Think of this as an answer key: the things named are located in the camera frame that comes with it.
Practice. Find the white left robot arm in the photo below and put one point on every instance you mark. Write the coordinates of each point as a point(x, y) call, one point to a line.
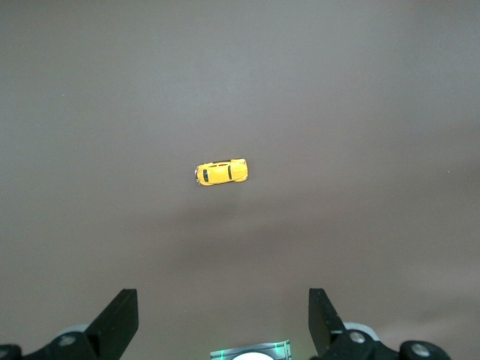
point(253, 357)

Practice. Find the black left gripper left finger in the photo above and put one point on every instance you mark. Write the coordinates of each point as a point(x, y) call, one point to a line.
point(108, 326)

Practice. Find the yellow beetle toy car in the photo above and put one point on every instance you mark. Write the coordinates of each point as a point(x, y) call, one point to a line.
point(221, 173)

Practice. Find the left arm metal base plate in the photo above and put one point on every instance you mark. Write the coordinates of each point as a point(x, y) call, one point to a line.
point(221, 354)

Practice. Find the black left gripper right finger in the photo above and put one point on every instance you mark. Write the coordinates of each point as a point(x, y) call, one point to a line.
point(326, 330)

